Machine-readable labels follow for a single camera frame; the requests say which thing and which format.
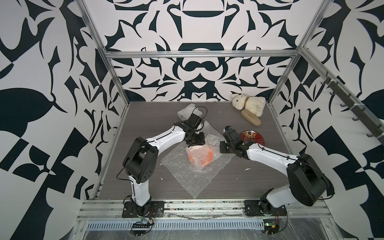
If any orange bubble plate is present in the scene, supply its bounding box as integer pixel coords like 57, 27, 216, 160
186, 145, 215, 170

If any electronics board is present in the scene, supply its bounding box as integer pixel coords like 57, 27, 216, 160
263, 219, 280, 236
131, 219, 155, 236

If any black wall hook rail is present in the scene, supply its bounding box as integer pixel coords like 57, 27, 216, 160
322, 71, 384, 145

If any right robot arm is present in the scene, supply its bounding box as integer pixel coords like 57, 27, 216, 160
220, 126, 335, 214

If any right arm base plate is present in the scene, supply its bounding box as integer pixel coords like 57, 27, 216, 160
244, 200, 287, 217

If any tan wooden brush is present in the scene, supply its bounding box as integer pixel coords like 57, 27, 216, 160
241, 109, 262, 127

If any left electronics board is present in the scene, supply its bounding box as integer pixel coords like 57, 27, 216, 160
131, 219, 155, 236

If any right electronics board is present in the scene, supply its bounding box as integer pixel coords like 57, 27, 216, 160
263, 219, 280, 236

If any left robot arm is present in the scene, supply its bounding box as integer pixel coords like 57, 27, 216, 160
123, 114, 205, 212

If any red floral dinner plate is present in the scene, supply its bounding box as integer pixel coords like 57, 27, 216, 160
241, 130, 265, 146

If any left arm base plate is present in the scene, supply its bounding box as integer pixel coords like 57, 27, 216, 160
122, 200, 165, 219

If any white plush bunny toy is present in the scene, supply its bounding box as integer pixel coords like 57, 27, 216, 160
231, 94, 266, 117

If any aluminium frame rail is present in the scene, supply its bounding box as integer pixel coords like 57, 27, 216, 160
105, 50, 298, 59

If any clear bubble wrap sheet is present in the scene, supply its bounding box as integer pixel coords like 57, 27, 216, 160
161, 121, 235, 199

